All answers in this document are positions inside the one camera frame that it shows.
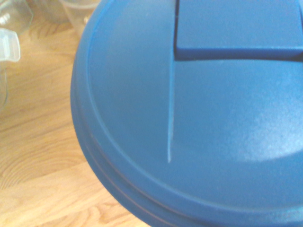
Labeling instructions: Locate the clear pitcher with blue lid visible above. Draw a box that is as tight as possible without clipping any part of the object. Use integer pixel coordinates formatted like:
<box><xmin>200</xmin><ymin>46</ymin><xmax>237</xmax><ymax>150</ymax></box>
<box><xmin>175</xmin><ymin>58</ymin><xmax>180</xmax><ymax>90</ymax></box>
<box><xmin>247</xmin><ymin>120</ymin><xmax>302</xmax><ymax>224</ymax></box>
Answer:
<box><xmin>70</xmin><ymin>0</ymin><xmax>303</xmax><ymax>227</ymax></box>

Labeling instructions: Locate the clear glass tumbler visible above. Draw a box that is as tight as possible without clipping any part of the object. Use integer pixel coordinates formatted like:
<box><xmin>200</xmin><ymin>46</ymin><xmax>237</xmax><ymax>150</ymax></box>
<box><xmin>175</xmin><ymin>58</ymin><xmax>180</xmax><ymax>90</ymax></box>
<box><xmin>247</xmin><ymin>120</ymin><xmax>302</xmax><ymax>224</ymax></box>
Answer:
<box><xmin>58</xmin><ymin>0</ymin><xmax>98</xmax><ymax>32</ymax></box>

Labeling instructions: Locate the clear glass measuring jug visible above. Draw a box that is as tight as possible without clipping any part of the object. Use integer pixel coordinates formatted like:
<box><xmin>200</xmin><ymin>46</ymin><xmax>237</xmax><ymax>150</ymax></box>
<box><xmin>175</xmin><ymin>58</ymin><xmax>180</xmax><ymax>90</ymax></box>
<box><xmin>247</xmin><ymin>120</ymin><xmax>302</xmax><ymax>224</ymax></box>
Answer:
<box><xmin>0</xmin><ymin>0</ymin><xmax>33</xmax><ymax>112</ymax></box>

